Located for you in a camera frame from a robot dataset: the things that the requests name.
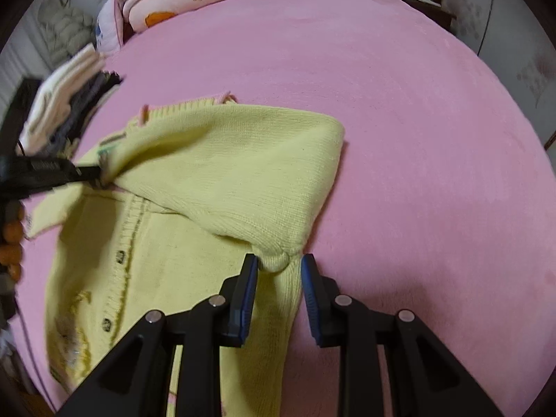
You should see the yellow striped knit cardigan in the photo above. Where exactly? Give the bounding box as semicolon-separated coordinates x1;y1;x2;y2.
27;97;344;416

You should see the orange gloved left hand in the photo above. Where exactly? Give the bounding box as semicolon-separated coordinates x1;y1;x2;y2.
0;202;25;283

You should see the white folded fleece garment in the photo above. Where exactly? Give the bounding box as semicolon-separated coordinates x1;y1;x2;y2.
19;43;105;154

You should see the grey folded garment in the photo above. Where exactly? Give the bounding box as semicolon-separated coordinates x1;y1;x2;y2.
40;88;113;159

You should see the black folded garment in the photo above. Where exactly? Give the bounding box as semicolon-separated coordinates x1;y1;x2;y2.
70;72;123;116

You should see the pink bed sheet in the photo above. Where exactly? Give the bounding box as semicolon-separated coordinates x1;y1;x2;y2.
81;0;555;416

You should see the white cartoon pillow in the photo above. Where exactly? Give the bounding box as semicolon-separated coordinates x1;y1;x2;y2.
95;0;123;55

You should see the olive puffer jacket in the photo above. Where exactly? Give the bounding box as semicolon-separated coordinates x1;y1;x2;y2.
38;0;94;68

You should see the dark wooden nightstand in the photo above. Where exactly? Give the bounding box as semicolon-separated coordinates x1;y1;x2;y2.
401;0;456;32

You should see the floral sliding wardrobe door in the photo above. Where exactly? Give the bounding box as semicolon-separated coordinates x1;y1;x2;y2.
442;0;555;144

